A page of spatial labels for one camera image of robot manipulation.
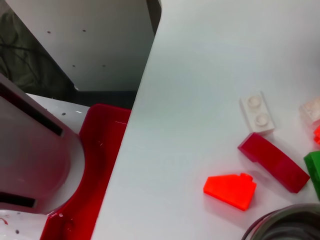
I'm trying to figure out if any small red rounded brick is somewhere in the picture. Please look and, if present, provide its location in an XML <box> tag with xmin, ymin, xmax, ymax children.
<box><xmin>312</xmin><ymin>125</ymin><xmax>320</xmax><ymax>146</ymax></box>

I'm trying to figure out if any white two-stud plate brick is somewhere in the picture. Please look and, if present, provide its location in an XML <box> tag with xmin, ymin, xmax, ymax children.
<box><xmin>240</xmin><ymin>91</ymin><xmax>276</xmax><ymax>136</ymax></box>

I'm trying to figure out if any glass teacup with black sleeve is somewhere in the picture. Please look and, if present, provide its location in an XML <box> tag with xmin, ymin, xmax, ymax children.
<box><xmin>243</xmin><ymin>202</ymin><xmax>320</xmax><ymax>240</ymax></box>

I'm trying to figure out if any green notched toy brick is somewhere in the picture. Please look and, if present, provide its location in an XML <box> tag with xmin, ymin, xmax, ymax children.
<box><xmin>303</xmin><ymin>151</ymin><xmax>320</xmax><ymax>202</ymax></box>

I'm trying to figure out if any white block toy brick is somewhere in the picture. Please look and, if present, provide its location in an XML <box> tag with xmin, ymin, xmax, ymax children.
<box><xmin>299</xmin><ymin>97</ymin><xmax>320</xmax><ymax>129</ymax></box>

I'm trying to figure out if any white robot torso column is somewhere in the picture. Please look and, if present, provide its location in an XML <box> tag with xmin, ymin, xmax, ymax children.
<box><xmin>0</xmin><ymin>72</ymin><xmax>85</xmax><ymax>216</ymax></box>

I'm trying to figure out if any white metal panel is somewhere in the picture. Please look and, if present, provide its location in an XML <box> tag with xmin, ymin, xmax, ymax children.
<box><xmin>4</xmin><ymin>0</ymin><xmax>163</xmax><ymax>92</ymax></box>

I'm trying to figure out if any dark red long brick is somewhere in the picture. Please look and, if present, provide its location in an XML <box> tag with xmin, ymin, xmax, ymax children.
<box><xmin>237</xmin><ymin>132</ymin><xmax>311</xmax><ymax>194</ymax></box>

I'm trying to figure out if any white perforated base plate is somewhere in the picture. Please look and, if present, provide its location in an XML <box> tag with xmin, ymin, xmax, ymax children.
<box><xmin>0</xmin><ymin>92</ymin><xmax>91</xmax><ymax>240</ymax></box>

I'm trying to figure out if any orange-red sloped brick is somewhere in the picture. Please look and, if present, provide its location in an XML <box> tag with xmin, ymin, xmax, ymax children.
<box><xmin>203</xmin><ymin>172</ymin><xmax>258</xmax><ymax>212</ymax></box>

